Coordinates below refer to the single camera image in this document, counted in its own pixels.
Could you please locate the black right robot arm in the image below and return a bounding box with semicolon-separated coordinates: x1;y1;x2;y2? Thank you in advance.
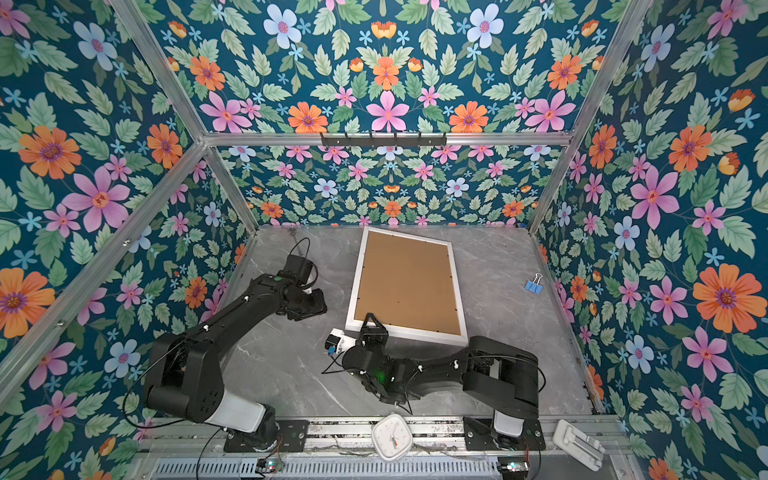
325;313;546;450

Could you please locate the brown backing board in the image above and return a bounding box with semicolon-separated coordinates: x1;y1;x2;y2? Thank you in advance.
353;231;462;336

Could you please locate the white plastic holder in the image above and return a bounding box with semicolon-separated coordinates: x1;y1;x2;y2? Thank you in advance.
552;419;606;472

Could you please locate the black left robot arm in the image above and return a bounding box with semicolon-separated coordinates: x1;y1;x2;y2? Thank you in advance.
142;254;327;451

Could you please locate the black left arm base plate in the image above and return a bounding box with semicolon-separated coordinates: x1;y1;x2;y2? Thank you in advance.
223;419;310;453

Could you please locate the blue binder clip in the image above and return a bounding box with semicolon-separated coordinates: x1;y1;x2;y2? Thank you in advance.
524;273;543;295

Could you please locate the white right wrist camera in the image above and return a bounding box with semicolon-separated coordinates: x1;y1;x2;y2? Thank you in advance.
324;328;357;356

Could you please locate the white square clock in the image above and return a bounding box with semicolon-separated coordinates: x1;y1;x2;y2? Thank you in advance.
371;413;414;462

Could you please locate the white picture frame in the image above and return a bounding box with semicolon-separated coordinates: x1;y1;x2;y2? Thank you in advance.
345;226;470;347

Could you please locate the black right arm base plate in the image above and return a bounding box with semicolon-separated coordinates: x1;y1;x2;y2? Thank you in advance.
462;417;546;452

